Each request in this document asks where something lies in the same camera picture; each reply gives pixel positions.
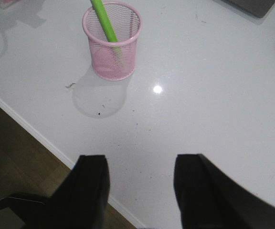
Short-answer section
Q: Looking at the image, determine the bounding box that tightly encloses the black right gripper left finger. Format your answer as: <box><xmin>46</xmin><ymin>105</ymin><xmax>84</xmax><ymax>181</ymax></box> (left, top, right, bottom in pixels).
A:
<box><xmin>0</xmin><ymin>155</ymin><xmax>110</xmax><ymax>229</ymax></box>

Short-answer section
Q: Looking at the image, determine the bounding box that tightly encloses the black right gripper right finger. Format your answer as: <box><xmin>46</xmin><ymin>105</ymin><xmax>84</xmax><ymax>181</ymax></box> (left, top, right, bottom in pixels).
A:
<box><xmin>173</xmin><ymin>154</ymin><xmax>275</xmax><ymax>229</ymax></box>

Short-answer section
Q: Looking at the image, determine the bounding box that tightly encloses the green marker pen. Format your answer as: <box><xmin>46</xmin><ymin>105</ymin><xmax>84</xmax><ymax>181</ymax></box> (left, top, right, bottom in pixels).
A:
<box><xmin>90</xmin><ymin>0</ymin><xmax>118</xmax><ymax>43</ymax></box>

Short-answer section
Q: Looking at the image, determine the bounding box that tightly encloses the pink mesh pen holder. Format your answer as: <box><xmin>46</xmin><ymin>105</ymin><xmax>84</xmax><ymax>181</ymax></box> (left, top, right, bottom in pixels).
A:
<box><xmin>82</xmin><ymin>1</ymin><xmax>142</xmax><ymax>81</ymax></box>

